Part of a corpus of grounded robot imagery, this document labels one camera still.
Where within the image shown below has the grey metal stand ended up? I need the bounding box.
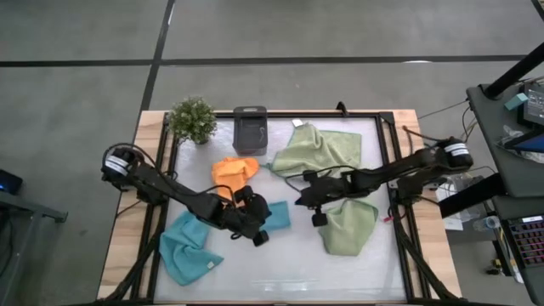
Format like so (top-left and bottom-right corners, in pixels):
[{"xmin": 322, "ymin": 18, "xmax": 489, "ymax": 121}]
[{"xmin": 0, "ymin": 190, "xmax": 69, "ymax": 306}]

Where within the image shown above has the clear plastic bottle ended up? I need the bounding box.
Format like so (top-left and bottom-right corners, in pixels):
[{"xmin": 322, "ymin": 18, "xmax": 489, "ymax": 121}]
[{"xmin": 473, "ymin": 215, "xmax": 503, "ymax": 233}]

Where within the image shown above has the small yellow black tool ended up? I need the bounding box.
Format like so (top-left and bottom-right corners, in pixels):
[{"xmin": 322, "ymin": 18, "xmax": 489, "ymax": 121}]
[{"xmin": 487, "ymin": 258, "xmax": 506, "ymax": 276}]

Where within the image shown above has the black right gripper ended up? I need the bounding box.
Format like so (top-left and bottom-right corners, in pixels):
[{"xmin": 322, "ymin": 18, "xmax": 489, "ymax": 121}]
[{"xmin": 294, "ymin": 170, "xmax": 354, "ymax": 208}]

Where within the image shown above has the orange microfiber towel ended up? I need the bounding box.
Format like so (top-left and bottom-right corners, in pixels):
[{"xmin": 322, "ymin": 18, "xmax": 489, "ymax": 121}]
[{"xmin": 211, "ymin": 156, "xmax": 260, "ymax": 201}]

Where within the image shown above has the black desk support beam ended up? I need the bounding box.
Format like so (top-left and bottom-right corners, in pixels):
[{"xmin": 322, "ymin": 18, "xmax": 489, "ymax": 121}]
[{"xmin": 439, "ymin": 172, "xmax": 507, "ymax": 218}]

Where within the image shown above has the blue tablet screen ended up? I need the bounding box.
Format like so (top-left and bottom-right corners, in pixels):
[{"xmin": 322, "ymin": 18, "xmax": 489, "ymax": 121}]
[{"xmin": 503, "ymin": 130, "xmax": 544, "ymax": 154}]

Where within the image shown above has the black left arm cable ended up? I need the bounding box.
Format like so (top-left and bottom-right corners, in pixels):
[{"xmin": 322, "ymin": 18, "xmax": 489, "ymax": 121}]
[{"xmin": 101, "ymin": 142, "xmax": 237, "ymax": 205}]

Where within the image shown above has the black desktop device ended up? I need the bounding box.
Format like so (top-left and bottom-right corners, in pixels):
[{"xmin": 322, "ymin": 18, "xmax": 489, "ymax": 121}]
[{"xmin": 521, "ymin": 81, "xmax": 544, "ymax": 128}]

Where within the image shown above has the light green microfiber towel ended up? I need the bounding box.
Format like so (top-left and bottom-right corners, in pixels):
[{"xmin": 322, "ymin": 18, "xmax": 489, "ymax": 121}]
[
  {"xmin": 266, "ymin": 118, "xmax": 363, "ymax": 179},
  {"xmin": 318, "ymin": 198, "xmax": 379, "ymax": 258}
]

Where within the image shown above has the small green potted plant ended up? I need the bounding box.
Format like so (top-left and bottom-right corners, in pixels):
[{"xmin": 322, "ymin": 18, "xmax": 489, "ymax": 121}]
[{"xmin": 166, "ymin": 97, "xmax": 218, "ymax": 146}]

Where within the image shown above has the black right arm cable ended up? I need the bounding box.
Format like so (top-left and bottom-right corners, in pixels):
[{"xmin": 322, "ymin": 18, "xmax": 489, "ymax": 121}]
[{"xmin": 284, "ymin": 164, "xmax": 354, "ymax": 193}]

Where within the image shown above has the black metal table frame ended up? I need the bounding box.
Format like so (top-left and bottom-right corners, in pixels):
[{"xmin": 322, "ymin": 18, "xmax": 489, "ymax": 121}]
[{"xmin": 99, "ymin": 110, "xmax": 462, "ymax": 306}]

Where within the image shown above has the dark grey keyboard desk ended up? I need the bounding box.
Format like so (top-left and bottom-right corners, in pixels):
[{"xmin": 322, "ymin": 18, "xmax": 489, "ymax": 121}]
[{"xmin": 491, "ymin": 195, "xmax": 544, "ymax": 305}]

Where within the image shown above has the black slanted pole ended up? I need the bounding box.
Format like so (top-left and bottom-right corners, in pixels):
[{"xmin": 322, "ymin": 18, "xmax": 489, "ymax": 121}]
[{"xmin": 484, "ymin": 42, "xmax": 544, "ymax": 99}]

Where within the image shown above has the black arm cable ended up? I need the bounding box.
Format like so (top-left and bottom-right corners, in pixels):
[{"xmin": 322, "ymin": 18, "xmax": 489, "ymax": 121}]
[
  {"xmin": 284, "ymin": 164, "xmax": 354, "ymax": 193},
  {"xmin": 101, "ymin": 142, "xmax": 237, "ymax": 205}
]

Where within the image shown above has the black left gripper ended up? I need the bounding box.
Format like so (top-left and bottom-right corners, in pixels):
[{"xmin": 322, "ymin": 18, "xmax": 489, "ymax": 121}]
[{"xmin": 213, "ymin": 184, "xmax": 274, "ymax": 238}]

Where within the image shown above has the backlit computer keyboard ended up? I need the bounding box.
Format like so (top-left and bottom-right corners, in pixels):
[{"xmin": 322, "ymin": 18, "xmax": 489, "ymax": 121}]
[{"xmin": 507, "ymin": 215, "xmax": 544, "ymax": 269}]

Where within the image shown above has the dark grey plastic bin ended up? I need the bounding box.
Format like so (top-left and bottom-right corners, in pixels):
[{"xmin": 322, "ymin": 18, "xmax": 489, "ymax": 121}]
[{"xmin": 232, "ymin": 105, "xmax": 269, "ymax": 157}]

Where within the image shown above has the grey side desk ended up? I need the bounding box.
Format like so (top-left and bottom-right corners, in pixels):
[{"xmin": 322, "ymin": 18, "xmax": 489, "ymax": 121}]
[{"xmin": 466, "ymin": 82, "xmax": 544, "ymax": 199}]

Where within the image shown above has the black device with blue light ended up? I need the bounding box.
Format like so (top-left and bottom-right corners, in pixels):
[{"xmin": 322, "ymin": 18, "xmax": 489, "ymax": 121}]
[{"xmin": 0, "ymin": 168, "xmax": 23, "ymax": 196}]

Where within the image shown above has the blue microfiber towel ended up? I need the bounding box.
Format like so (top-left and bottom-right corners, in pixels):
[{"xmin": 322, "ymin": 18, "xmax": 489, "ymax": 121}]
[
  {"xmin": 159, "ymin": 211, "xmax": 225, "ymax": 286},
  {"xmin": 259, "ymin": 201, "xmax": 292, "ymax": 233}
]

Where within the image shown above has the grey floor cable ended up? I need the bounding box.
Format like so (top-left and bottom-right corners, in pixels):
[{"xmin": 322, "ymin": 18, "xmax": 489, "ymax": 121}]
[{"xmin": 418, "ymin": 99, "xmax": 468, "ymax": 120}]

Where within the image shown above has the small teal box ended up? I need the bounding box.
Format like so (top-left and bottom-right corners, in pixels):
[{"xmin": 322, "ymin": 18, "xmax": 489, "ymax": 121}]
[{"xmin": 504, "ymin": 92, "xmax": 530, "ymax": 111}]

